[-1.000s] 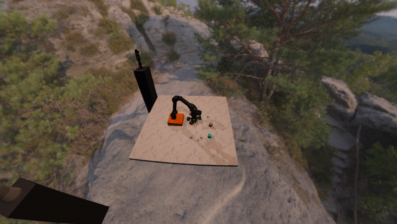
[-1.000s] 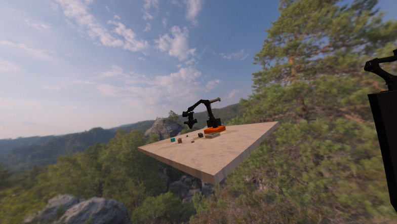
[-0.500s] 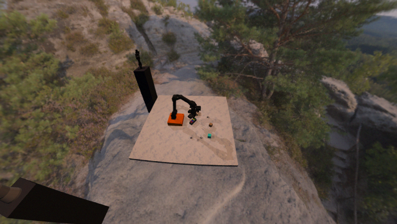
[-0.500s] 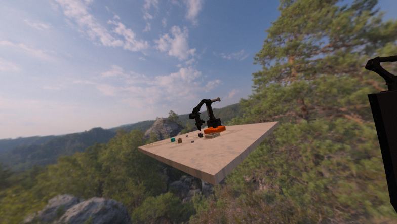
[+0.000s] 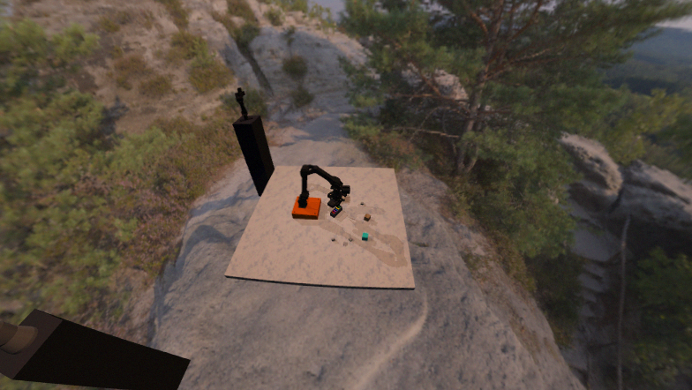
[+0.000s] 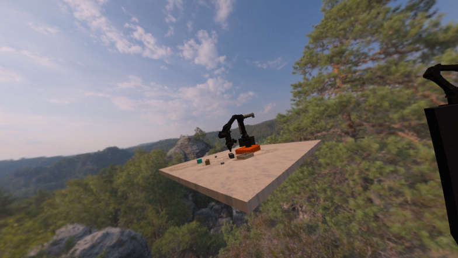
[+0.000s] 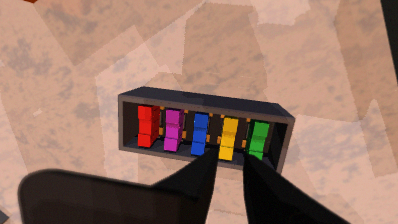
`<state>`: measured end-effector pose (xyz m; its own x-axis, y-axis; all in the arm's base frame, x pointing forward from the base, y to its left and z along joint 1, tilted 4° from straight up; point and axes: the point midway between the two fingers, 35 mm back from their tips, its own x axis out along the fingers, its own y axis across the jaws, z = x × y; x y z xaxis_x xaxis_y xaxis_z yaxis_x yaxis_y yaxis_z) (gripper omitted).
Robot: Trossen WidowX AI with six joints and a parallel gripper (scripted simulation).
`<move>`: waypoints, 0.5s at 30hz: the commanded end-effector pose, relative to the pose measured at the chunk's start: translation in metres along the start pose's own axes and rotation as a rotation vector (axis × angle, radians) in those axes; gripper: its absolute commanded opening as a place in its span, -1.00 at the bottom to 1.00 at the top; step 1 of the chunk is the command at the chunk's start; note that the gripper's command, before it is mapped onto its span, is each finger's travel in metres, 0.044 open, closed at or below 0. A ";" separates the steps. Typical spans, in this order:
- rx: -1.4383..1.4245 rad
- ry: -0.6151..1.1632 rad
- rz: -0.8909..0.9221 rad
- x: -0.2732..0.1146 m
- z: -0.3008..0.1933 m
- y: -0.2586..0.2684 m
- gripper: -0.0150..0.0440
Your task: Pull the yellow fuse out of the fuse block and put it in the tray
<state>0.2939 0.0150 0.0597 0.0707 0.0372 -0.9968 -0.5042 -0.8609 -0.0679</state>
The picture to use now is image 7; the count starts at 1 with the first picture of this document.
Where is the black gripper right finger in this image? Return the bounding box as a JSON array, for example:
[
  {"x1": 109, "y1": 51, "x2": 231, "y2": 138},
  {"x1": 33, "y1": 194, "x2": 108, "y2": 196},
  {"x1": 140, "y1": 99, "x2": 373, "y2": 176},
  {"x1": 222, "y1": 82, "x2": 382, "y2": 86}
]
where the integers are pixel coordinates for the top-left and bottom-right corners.
[{"x1": 243, "y1": 154, "x2": 351, "y2": 224}]

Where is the green fuse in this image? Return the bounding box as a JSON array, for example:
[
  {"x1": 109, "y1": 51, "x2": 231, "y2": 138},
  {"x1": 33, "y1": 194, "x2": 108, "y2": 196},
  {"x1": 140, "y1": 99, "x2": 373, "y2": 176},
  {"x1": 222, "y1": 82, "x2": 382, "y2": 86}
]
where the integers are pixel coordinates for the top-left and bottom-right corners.
[{"x1": 245, "y1": 119, "x2": 269, "y2": 160}]

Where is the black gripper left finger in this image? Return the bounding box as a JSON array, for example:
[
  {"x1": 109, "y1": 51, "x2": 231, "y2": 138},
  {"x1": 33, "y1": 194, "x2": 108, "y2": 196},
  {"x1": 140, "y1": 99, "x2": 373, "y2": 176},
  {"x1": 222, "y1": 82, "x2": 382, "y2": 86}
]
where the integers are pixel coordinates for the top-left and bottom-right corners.
[{"x1": 18, "y1": 148, "x2": 219, "y2": 224}]

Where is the blue fuse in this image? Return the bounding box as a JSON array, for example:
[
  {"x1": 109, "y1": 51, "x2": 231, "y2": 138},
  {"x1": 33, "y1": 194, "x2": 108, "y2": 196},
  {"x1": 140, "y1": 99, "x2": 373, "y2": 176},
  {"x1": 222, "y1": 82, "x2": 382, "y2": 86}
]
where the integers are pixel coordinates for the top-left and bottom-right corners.
[{"x1": 191, "y1": 111, "x2": 210, "y2": 156}]

